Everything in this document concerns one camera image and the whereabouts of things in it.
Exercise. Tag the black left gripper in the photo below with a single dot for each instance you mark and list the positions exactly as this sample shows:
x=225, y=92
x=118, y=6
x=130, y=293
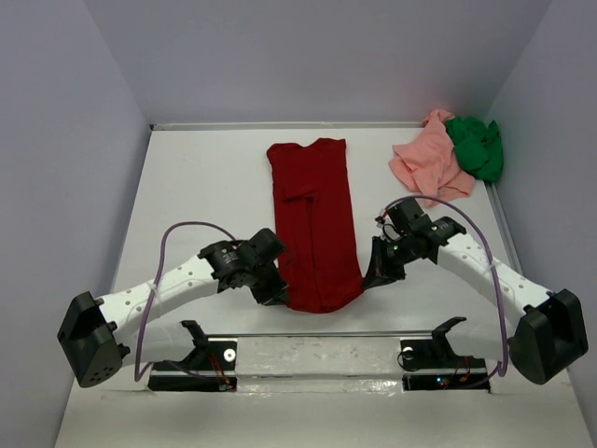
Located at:
x=276, y=291

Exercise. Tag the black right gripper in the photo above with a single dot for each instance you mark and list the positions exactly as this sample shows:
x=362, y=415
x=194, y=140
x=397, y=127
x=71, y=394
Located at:
x=380, y=272

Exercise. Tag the dark red t-shirt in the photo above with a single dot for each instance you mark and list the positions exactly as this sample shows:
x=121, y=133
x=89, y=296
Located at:
x=314, y=219

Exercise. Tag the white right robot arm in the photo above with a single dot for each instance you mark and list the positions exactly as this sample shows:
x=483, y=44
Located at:
x=539, y=332

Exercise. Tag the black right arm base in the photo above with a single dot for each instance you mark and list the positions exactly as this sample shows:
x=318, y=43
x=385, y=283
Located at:
x=429, y=364

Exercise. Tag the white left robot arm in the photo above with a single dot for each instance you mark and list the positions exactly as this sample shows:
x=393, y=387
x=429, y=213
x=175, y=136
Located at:
x=99, y=336

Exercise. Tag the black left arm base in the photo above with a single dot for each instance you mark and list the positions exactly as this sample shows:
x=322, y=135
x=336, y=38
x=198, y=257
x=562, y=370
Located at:
x=208, y=367

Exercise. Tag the pink t-shirt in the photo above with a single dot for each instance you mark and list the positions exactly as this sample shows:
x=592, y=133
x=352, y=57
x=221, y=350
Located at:
x=428, y=164

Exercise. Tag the green t-shirt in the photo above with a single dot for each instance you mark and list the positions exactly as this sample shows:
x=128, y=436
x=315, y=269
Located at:
x=477, y=147

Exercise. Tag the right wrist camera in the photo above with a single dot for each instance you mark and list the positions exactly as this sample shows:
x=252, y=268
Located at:
x=388, y=230

